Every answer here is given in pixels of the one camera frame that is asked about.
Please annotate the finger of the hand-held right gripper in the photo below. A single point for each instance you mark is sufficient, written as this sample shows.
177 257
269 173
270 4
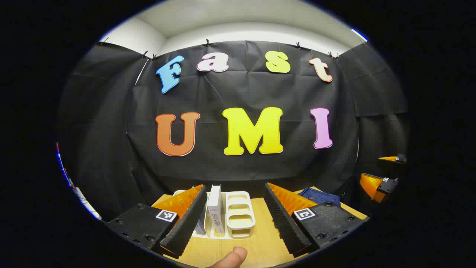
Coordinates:
388 159
372 184

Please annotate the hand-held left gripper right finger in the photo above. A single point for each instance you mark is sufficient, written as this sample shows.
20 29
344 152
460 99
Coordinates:
282 219

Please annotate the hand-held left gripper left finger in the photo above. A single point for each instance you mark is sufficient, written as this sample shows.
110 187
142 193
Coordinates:
187 219

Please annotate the white blue-edged book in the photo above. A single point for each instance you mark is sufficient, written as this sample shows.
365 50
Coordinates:
201 225

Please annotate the white grey patterned book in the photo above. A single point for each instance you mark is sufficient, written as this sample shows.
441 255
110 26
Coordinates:
215 208

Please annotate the white plastic bookshelf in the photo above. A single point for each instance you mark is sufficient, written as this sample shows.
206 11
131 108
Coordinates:
240 216

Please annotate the blue schoolbag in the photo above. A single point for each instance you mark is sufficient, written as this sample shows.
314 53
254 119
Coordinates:
319 195

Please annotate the white side table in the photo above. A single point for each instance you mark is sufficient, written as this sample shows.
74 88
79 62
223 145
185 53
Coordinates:
87 206

